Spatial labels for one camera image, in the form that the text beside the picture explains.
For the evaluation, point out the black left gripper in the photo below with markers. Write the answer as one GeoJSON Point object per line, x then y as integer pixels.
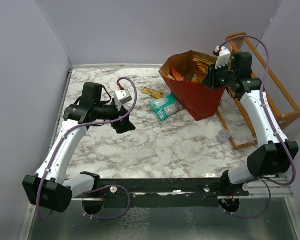
{"type": "Point", "coordinates": [123, 125]}

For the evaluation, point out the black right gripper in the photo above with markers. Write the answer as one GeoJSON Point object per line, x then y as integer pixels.
{"type": "Point", "coordinates": [211, 79]}

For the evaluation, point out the yellow Kettle honey dijon bag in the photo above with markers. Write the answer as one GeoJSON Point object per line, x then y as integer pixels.
{"type": "Point", "coordinates": [201, 67]}

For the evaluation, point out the teal Fox's mint candy bag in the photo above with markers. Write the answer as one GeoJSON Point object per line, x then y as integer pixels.
{"type": "Point", "coordinates": [166, 106]}

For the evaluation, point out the orange Fox's fruits candy bag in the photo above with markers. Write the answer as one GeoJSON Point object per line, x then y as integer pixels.
{"type": "Point", "coordinates": [168, 76]}

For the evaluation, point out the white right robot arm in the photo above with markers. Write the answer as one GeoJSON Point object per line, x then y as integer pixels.
{"type": "Point", "coordinates": [275, 153]}

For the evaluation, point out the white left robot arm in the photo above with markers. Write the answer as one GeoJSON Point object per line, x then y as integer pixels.
{"type": "Point", "coordinates": [48, 187]}

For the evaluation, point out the red brown paper bag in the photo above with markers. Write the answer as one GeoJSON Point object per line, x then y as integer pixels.
{"type": "Point", "coordinates": [199, 100]}

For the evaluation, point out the yellow M&M's packet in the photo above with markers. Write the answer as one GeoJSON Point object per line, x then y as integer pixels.
{"type": "Point", "coordinates": [152, 92]}

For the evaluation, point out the small purple lidded cup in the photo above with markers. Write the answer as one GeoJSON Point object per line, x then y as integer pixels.
{"type": "Point", "coordinates": [223, 136]}

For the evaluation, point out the orange wooden rack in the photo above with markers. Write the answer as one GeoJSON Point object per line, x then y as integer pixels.
{"type": "Point", "coordinates": [232, 114]}

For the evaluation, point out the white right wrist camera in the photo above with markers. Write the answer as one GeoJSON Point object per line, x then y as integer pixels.
{"type": "Point", "coordinates": [223, 55]}

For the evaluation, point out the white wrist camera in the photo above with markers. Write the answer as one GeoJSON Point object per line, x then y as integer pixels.
{"type": "Point", "coordinates": [121, 97]}
{"type": "Point", "coordinates": [223, 55]}

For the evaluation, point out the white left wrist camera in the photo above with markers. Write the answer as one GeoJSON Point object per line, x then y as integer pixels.
{"type": "Point", "coordinates": [121, 97]}

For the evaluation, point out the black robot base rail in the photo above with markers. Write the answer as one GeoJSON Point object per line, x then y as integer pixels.
{"type": "Point", "coordinates": [117, 193]}

